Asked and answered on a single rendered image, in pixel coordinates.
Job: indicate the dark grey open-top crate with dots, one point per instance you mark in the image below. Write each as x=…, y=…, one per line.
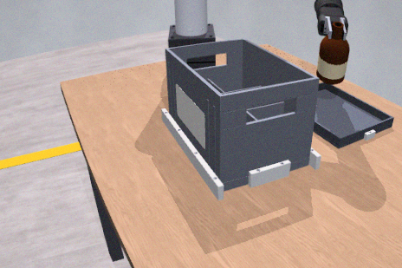
x=214, y=119

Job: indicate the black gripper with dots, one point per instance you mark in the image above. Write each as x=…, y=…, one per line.
x=327, y=12

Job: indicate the brown bottle with cream label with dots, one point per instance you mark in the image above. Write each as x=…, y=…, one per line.
x=333, y=57

